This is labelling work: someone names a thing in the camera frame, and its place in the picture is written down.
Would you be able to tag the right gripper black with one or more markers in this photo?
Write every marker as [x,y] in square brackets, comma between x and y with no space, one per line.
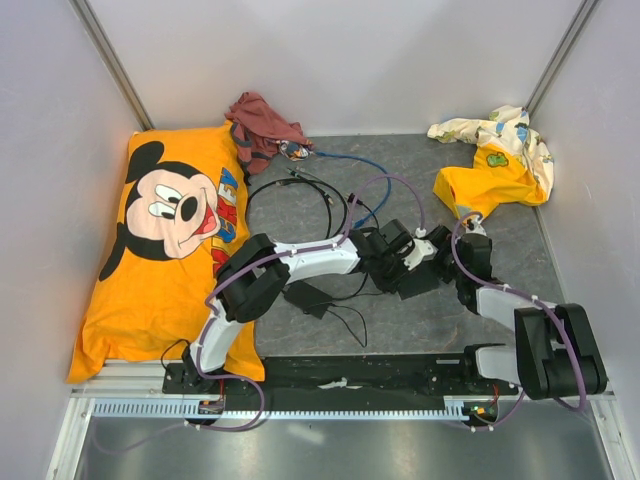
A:
[443,240]

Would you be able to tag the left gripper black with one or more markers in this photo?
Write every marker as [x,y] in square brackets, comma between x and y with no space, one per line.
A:
[389,284]

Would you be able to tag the black network switch box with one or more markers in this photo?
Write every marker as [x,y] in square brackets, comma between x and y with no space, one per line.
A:
[421,280]

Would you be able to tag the black power adapter brick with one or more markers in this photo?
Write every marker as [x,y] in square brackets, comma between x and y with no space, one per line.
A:
[309,299]

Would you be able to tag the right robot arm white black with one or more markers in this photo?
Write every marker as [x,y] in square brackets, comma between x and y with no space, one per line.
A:
[555,353]

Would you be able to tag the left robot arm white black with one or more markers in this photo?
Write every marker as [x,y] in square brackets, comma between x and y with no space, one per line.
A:
[251,280]

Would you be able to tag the yellow patterned children's garment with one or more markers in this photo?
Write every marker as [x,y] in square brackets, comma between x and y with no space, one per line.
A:
[511,164]

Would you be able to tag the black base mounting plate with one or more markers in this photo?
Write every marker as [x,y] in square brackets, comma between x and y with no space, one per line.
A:
[411,380]

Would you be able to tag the maroon crumpled garment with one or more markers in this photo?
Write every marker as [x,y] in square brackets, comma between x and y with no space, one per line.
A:
[260,133]

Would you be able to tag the orange Mickey Mouse pillow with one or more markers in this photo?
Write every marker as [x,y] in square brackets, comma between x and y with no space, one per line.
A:
[181,216]

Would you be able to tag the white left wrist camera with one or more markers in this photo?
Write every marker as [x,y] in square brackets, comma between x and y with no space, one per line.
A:
[418,250]

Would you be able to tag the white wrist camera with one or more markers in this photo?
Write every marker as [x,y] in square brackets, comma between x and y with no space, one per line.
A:
[418,250]
[473,225]

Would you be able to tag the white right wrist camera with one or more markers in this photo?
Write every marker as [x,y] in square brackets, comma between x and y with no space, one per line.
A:
[473,225]

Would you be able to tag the right aluminium corner post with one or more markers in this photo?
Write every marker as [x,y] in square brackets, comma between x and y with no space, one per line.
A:
[561,53]

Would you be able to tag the aluminium corner post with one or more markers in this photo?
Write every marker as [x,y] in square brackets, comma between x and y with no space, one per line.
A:
[561,53]
[110,58]

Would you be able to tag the slotted aluminium cable duct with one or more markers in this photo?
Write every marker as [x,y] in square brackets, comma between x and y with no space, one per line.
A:
[201,409]

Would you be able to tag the left aluminium corner post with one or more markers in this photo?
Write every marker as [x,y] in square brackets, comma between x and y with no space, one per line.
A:
[110,58]

